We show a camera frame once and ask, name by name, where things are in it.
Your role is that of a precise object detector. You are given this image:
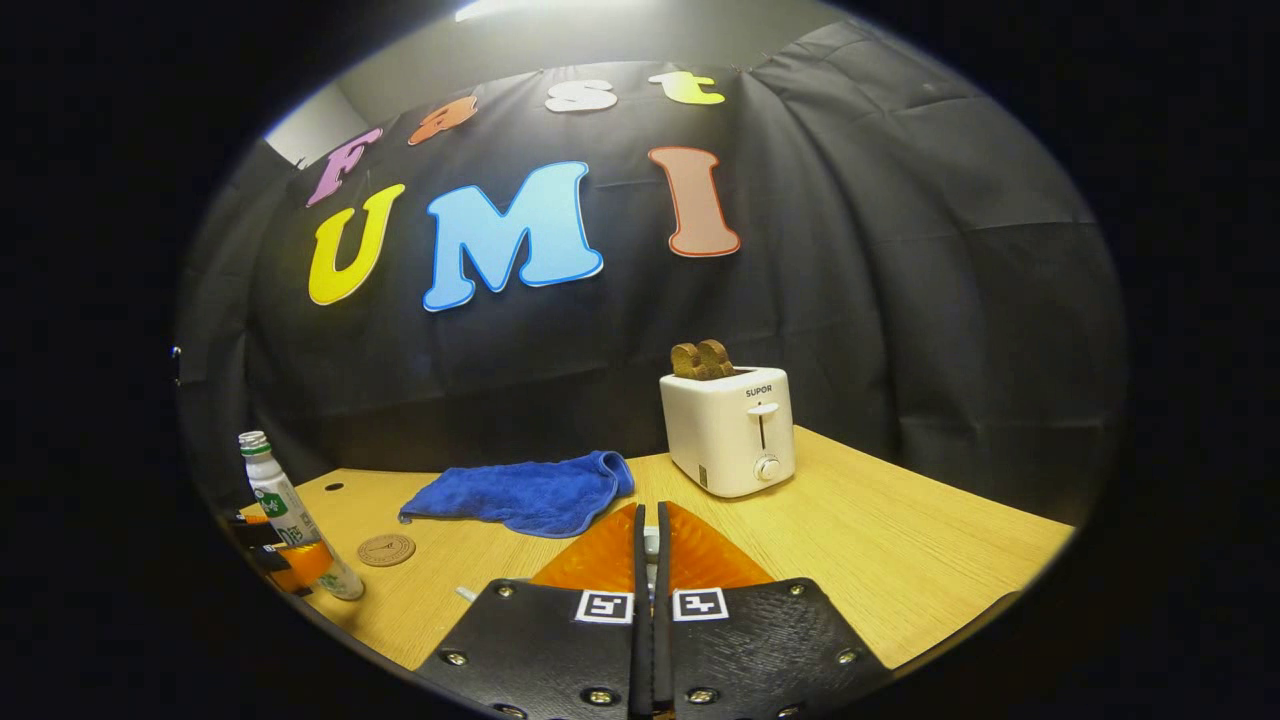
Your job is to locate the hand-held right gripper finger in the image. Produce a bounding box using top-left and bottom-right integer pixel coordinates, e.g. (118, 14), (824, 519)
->
(415, 503), (653, 720)
(652, 502), (893, 720)

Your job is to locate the white plastic water bottle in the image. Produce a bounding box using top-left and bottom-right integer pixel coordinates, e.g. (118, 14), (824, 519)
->
(238, 431), (366, 602)

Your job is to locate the round wooden coaster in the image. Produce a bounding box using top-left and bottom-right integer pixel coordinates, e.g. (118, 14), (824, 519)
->
(357, 533), (417, 568)

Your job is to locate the blue towel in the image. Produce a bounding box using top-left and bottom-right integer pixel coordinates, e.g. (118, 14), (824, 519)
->
(398, 450), (636, 540)

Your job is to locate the white toaster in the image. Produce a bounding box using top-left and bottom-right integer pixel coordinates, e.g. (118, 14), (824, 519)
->
(659, 366), (797, 499)

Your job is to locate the ceiling light panel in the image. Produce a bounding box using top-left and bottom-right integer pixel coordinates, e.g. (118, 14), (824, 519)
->
(455, 0), (641, 23)

